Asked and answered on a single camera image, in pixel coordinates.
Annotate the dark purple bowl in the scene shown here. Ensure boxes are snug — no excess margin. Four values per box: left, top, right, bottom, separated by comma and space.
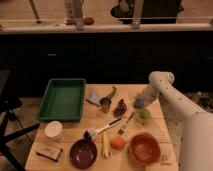
69, 139, 97, 169

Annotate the white round container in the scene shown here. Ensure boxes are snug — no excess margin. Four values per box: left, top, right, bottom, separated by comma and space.
44, 121, 63, 140

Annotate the green pepper toy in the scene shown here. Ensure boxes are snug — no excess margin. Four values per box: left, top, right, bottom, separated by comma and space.
106, 86, 117, 99

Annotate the black chair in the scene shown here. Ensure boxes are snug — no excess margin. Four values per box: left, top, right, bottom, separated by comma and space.
0, 70, 39, 171

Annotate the wooden block eraser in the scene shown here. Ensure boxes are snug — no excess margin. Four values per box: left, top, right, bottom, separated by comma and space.
36, 145, 63, 162

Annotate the small green brush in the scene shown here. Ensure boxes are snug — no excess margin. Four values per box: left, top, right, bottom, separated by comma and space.
118, 112, 135, 135

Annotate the metal measuring cup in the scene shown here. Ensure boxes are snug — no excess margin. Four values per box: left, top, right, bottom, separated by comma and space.
100, 97, 111, 113

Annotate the green plastic tray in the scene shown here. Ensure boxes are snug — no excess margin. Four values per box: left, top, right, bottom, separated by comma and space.
36, 78, 86, 122

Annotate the green plastic cup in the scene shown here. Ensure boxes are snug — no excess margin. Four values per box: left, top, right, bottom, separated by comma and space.
136, 108, 151, 124

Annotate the black white brush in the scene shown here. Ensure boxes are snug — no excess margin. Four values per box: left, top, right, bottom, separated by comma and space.
83, 118, 121, 139

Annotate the red object on counter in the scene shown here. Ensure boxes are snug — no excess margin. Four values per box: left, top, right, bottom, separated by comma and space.
83, 17, 94, 25

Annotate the yellow corn toy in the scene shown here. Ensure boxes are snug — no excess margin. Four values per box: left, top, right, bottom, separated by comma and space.
102, 132, 110, 158

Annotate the orange bowl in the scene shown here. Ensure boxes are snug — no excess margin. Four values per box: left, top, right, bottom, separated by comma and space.
128, 133, 161, 166

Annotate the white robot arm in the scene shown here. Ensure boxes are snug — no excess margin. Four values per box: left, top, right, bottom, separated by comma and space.
138, 71, 213, 171

